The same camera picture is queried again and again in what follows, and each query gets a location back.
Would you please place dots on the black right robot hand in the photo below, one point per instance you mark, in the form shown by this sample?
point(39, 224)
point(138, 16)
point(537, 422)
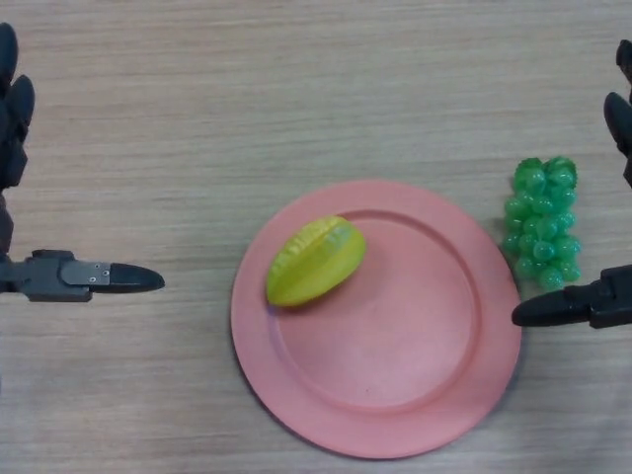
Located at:
point(553, 308)

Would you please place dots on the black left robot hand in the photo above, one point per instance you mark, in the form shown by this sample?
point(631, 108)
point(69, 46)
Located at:
point(49, 276)

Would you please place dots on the yellow starfruit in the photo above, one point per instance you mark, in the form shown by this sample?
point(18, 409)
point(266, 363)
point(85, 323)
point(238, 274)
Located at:
point(316, 264)

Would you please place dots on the pink round plate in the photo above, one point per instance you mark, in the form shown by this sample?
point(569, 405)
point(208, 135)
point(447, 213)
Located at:
point(395, 355)

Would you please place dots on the green grape bunch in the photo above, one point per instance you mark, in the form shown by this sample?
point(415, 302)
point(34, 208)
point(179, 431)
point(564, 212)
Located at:
point(541, 227)

